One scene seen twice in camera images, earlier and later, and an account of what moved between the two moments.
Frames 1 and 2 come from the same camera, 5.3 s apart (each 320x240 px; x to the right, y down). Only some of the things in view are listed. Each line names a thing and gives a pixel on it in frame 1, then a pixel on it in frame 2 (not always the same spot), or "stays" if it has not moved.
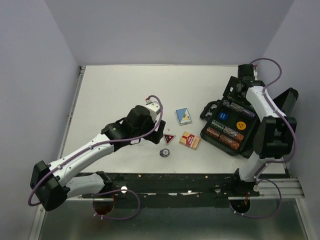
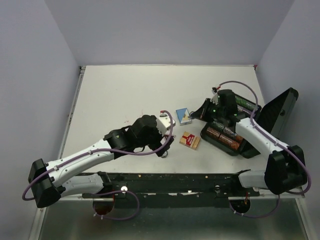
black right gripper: x=234 y=83 -> x=202 y=113
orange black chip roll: x=210 y=130 stays
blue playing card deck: x=183 y=116 stays
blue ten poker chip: x=164 y=152 stays
